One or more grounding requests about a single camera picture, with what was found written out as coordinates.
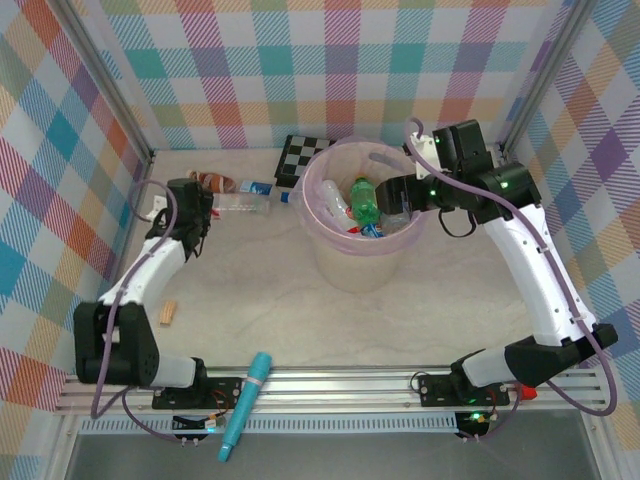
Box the brown drink bottle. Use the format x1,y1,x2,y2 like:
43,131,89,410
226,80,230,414
186,169,240,196

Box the clear bottle blue cap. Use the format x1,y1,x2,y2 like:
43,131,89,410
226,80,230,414
214,191,292,217

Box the green plastic bottle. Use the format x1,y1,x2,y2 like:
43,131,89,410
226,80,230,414
348,174,385,225

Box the clear bottle white cap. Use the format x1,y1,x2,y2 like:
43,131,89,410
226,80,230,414
319,178,352,227

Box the beige plastic bin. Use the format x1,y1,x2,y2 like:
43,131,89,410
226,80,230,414
298,141,426,295

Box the small wooden block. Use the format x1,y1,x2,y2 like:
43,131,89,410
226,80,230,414
158,298,180,328

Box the black white checkerboard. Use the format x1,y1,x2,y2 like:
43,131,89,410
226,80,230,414
273,133,401,190

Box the teal marker pen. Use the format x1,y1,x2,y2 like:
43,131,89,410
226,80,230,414
216,351,274,463

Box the small electronics board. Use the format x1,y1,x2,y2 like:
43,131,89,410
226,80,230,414
171,412,222,435
455,409,494,437

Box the aluminium frame post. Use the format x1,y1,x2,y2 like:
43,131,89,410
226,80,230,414
497,0,599,156
57,0,156,164

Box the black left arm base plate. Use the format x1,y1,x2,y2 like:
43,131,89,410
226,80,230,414
151,373,245,410

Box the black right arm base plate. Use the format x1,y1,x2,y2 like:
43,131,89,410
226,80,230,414
416,373,512,409

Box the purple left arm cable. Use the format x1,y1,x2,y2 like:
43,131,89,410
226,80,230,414
90,178,221,444

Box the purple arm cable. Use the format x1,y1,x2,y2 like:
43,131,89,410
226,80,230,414
404,117,619,444
90,178,221,444

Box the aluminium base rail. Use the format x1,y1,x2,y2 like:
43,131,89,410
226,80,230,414
53,367,604,417

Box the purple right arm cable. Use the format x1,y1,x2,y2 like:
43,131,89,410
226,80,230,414
404,117,619,444

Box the white slotted cable duct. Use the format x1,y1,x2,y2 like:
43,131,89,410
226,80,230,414
78,417,460,435

